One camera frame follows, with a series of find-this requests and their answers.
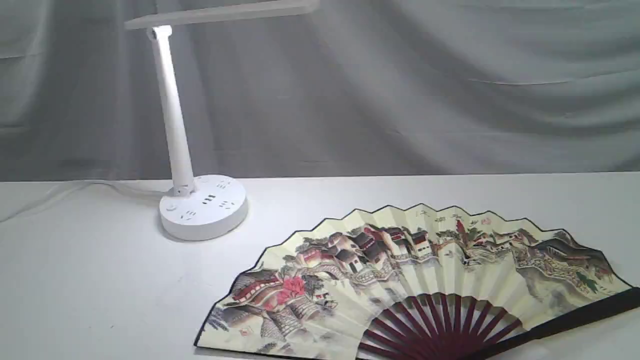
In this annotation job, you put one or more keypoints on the painted folding paper fan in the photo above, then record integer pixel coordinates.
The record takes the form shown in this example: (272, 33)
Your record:
(414, 284)

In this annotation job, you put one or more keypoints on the grey fabric backdrop curtain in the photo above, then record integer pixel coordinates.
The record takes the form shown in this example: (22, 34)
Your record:
(355, 88)

